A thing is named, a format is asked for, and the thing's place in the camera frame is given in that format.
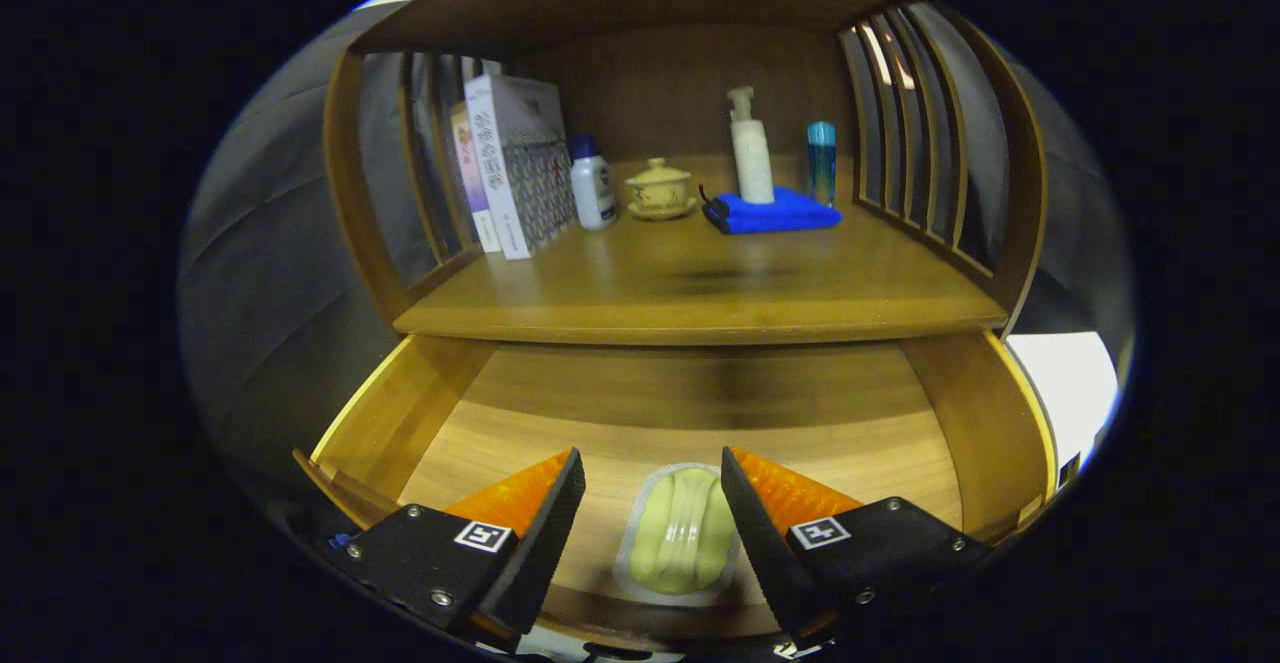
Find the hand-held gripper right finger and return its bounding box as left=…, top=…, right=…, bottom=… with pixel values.
left=720, top=446, right=996, bottom=644

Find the folded blue cloth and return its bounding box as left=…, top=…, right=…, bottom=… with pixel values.
left=700, top=184, right=843, bottom=236

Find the thin pink book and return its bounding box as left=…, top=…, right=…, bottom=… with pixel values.
left=449, top=103, right=503, bottom=254

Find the wooden countertop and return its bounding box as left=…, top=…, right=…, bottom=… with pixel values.
left=393, top=153, right=1009, bottom=346

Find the yellow lidded teacup with saucer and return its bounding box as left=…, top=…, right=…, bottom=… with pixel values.
left=624, top=157, right=699, bottom=221

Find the white patterned book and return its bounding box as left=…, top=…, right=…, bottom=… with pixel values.
left=463, top=74, right=579, bottom=261

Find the clear blue bottle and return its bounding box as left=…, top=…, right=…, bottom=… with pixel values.
left=807, top=121, right=838, bottom=208

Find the green handled scrubbing brush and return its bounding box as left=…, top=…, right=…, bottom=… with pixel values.
left=612, top=462, right=743, bottom=607

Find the white bottle with blue cap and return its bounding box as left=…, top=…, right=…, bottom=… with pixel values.
left=569, top=135, right=618, bottom=232

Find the white pump bottle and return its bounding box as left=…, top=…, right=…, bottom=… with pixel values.
left=727, top=86, right=776, bottom=205

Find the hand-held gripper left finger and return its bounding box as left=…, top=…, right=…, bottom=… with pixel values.
left=345, top=448, right=587, bottom=649

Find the white drawer unit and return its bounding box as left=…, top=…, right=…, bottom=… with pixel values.
left=1005, top=331, right=1121, bottom=489

